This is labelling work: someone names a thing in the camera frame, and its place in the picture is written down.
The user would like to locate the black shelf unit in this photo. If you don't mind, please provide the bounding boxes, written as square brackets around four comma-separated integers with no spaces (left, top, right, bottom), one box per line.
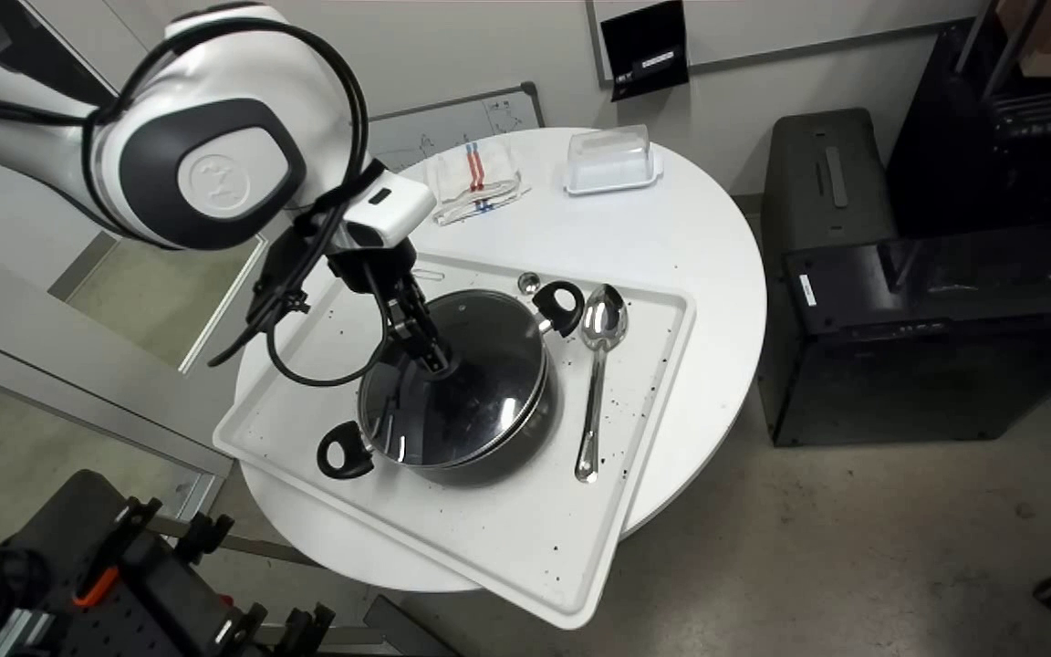
[885,13,1051,247]

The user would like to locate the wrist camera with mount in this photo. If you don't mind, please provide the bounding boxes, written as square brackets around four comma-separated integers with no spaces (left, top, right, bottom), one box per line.
[338,170,441,252]

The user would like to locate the black tool cart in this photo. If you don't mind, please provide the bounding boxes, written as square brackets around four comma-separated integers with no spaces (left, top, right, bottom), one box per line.
[0,468,338,657]

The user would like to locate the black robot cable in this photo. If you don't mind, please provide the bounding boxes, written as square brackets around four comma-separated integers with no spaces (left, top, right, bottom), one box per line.
[203,156,396,394]

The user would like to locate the orange handled tool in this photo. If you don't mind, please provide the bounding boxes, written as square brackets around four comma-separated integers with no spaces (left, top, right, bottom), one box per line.
[69,563,125,613]

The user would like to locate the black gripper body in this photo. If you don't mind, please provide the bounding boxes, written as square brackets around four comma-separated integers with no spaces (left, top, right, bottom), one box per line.
[326,236,433,338]

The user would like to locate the clear plastic lidded container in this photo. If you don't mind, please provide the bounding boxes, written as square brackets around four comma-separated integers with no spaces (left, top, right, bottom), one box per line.
[557,121,662,202]

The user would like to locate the black cooking pot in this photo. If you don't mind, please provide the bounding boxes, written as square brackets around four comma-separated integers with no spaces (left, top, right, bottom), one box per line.
[312,278,588,488]

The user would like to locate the small whiteboard leaning on wall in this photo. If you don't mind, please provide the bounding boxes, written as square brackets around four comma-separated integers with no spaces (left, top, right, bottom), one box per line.
[366,81,547,175]

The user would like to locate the large metal spoon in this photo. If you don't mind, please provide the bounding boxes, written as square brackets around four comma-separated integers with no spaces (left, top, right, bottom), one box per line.
[570,281,631,484]

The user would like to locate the folded white striped cloth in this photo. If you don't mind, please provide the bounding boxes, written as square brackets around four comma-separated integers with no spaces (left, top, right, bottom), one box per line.
[428,136,532,229]

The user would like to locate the white rectangular tray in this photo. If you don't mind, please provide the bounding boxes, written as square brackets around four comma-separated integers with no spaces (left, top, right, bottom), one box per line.
[206,242,699,634]

